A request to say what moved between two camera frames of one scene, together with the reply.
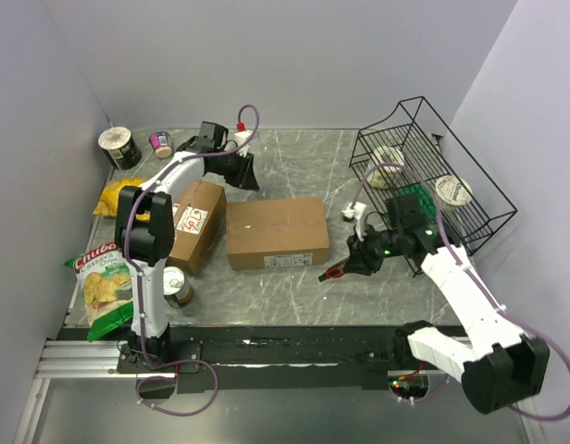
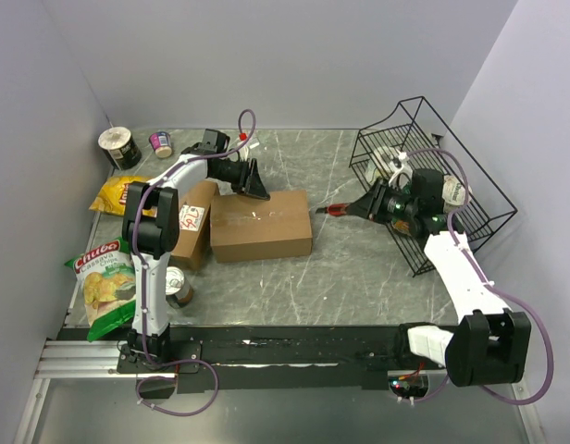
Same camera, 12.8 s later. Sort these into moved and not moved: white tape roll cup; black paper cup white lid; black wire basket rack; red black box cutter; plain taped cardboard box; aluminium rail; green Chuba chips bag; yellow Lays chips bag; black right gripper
Moved: black right gripper; red black box cutter; plain taped cardboard box
Not moved: black paper cup white lid; green Chuba chips bag; aluminium rail; yellow Lays chips bag; black wire basket rack; white tape roll cup
